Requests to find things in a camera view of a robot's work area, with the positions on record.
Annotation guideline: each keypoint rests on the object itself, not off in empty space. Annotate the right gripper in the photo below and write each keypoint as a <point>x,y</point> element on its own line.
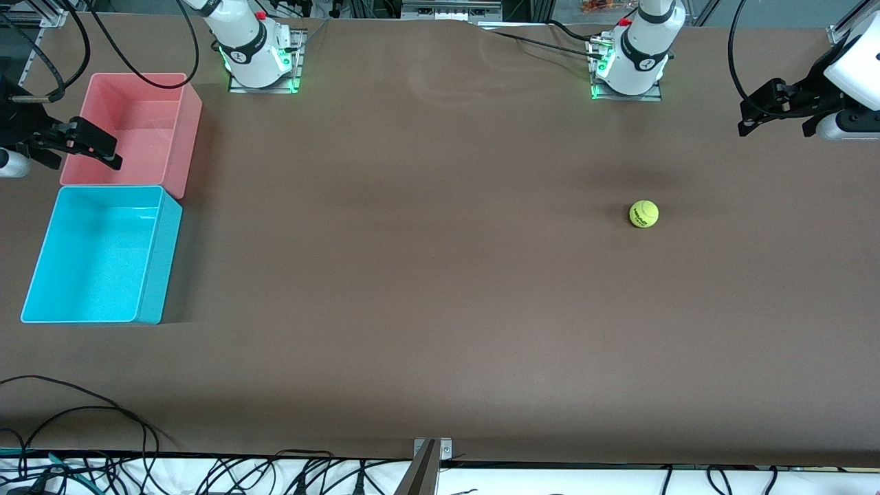
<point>15,124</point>

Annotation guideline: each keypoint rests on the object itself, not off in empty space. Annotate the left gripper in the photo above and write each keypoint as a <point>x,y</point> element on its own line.
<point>815,89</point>

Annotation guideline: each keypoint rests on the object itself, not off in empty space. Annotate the yellow tennis ball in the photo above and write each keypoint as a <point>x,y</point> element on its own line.
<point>644,214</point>

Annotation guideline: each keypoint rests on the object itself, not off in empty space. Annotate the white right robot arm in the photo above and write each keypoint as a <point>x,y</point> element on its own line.
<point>247,48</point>

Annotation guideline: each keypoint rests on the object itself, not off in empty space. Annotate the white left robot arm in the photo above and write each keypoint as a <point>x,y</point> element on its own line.
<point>643,55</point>

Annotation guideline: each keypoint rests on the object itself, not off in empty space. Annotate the pink plastic bin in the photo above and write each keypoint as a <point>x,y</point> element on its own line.
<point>144,124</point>

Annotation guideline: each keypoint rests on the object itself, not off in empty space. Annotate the blue plastic bin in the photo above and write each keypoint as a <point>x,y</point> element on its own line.
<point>96,261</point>

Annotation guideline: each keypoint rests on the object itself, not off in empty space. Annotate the orange plastic parts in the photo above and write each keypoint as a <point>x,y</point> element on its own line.
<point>598,5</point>

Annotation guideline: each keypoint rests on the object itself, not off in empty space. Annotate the grey power strip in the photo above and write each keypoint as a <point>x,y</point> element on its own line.
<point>450,10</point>

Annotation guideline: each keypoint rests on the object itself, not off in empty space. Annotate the aluminium frame profile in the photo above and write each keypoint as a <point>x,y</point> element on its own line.
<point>840,33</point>
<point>48,14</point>

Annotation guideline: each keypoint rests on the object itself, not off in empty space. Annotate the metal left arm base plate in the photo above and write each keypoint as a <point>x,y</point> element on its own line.
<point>629,97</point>

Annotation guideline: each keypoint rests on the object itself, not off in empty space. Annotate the grey camera mast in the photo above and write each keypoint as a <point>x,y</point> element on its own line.
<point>419,478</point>

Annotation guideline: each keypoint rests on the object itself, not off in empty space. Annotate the metal table edge bracket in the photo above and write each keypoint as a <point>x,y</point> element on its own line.
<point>445,450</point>

